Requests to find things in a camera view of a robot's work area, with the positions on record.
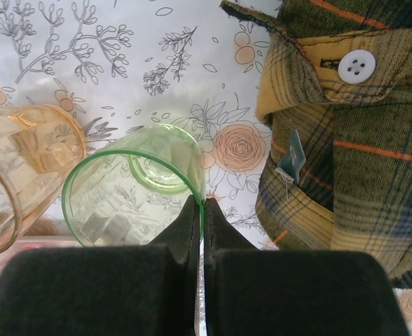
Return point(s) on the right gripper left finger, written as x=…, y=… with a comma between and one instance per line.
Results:
x=87, y=290

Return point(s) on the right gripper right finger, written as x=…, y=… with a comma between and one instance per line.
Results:
x=297, y=294

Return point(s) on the short green glass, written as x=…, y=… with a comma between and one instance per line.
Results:
x=122, y=196

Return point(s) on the short orange glass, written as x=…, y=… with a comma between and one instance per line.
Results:
x=24, y=157

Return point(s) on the yellow plaid shirt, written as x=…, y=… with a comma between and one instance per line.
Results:
x=367, y=157

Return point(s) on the floral tablecloth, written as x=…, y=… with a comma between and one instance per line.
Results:
x=122, y=70

